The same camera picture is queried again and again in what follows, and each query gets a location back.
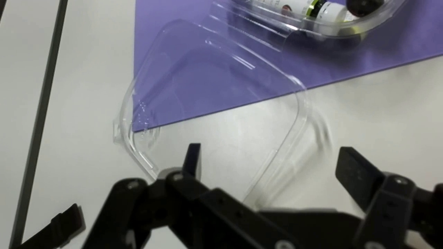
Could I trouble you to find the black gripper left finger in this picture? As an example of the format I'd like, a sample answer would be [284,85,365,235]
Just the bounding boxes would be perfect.
[82,142,298,249]

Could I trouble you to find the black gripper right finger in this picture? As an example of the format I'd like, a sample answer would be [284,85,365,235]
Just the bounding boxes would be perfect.
[334,145,443,249]

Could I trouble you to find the clear plastic container lid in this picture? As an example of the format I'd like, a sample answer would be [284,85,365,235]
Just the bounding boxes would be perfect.
[113,12,336,210]

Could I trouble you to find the purple mat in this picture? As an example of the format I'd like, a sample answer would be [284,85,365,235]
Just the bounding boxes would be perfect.
[132,0,443,134]

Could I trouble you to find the clear plastic container base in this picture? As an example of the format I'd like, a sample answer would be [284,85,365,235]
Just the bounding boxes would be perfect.
[230,0,408,41]

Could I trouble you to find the small white bottle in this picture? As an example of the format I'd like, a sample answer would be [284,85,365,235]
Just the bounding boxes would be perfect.
[314,0,362,27]

